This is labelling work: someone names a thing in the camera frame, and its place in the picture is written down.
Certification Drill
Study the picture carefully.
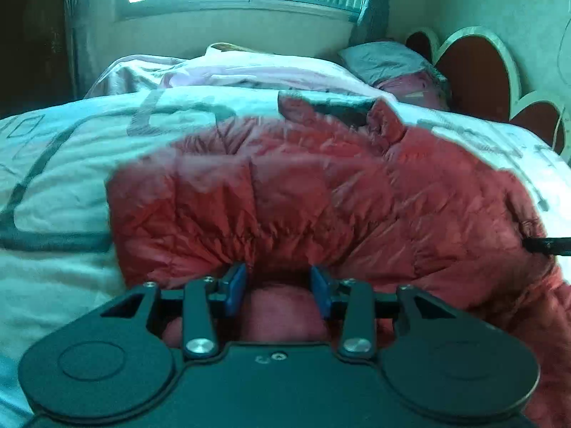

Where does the red puffer jacket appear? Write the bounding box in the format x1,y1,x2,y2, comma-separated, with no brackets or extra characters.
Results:
105,91,571,428

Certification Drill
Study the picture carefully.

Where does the grey curtain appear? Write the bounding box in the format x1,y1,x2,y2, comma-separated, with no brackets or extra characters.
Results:
62,0,131,101
255,0,406,48

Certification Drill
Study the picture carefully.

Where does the dark wooden wardrobe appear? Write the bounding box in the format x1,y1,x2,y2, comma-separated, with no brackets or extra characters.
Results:
0,0,77,117

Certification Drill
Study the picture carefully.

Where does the red pillow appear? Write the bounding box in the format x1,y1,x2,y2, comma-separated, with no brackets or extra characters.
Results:
372,69,452,110

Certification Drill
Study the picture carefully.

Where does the grey pillow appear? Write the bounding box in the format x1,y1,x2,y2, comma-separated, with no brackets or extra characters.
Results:
337,41,441,86

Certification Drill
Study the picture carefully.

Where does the brown petal-shaped headboard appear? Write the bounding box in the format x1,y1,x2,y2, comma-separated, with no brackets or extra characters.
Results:
404,27,568,156

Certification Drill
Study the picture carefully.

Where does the pink blanket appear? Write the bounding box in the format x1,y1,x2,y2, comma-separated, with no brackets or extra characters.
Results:
85,42,395,104

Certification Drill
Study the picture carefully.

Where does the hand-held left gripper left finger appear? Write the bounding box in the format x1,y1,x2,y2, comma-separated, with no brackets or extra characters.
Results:
100,263,248,361

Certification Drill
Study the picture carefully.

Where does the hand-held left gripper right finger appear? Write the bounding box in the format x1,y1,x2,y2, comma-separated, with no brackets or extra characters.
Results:
310,265,452,361

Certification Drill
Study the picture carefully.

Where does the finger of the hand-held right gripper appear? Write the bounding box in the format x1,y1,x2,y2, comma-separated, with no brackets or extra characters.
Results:
523,236,571,258

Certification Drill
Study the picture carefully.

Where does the white grey-patterned duvet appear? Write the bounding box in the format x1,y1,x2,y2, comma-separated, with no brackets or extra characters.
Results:
0,85,571,428

